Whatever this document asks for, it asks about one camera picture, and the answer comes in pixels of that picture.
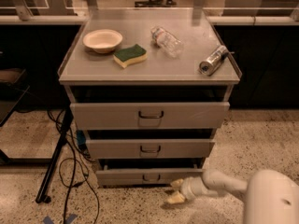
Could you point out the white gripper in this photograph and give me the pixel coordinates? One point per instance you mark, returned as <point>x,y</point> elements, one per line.
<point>191,188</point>

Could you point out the dark side table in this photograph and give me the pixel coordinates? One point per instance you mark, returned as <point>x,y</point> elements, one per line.
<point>13,86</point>

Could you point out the grey drawer cabinet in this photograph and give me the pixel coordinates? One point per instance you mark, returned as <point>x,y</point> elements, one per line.
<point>92,78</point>

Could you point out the grey middle drawer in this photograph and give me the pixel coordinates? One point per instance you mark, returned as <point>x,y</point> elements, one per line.
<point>149,148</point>

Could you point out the grey drawer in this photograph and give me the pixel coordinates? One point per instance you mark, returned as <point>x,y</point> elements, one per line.
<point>133,116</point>
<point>157,176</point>
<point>149,148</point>

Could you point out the clear plastic water bottle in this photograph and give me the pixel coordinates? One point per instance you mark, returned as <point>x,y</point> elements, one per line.
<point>171,45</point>

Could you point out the silver metal can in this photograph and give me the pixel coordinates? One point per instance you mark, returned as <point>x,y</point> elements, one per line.
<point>213,62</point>

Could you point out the white paper bowl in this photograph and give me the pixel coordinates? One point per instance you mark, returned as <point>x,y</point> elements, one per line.
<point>102,41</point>

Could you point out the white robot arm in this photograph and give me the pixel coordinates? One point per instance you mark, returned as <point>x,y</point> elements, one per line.
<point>269,197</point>

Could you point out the green and yellow sponge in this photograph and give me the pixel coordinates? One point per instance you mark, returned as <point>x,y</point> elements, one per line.
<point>128,56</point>

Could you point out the grey top drawer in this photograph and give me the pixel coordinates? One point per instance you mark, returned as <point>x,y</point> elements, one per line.
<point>133,116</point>

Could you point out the grey bottom drawer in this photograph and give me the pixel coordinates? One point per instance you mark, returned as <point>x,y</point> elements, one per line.
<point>157,176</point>

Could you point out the black tripod stand leg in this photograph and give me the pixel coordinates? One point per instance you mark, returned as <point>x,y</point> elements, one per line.
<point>42,195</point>

